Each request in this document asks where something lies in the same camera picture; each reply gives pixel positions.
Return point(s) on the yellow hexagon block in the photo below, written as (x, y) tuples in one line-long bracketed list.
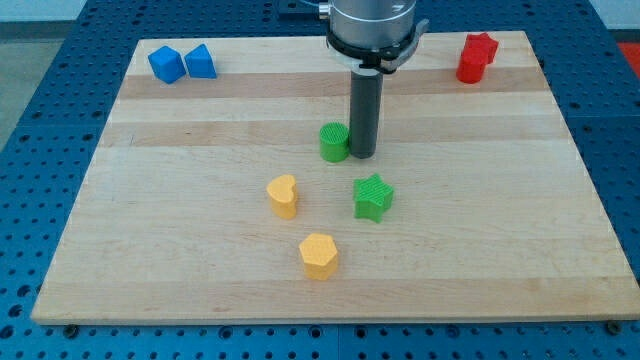
[(319, 255)]

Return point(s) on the wooden board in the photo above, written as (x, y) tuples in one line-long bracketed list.
[(207, 201)]

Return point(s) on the red star block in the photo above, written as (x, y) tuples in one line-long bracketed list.
[(484, 42)]

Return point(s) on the red cylinder block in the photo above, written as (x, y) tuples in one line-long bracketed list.
[(472, 64)]

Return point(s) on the yellow heart block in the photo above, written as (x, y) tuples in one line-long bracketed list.
[(283, 195)]

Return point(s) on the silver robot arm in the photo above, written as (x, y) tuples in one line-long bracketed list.
[(372, 37)]

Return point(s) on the green star block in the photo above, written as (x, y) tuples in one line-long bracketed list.
[(372, 198)]

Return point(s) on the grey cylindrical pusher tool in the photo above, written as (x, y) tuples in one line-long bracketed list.
[(365, 102)]

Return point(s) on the blue triangle block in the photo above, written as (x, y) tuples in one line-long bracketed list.
[(200, 63)]

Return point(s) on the green cylinder block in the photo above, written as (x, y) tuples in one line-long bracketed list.
[(334, 142)]

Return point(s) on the blue cube block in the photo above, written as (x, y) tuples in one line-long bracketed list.
[(166, 64)]

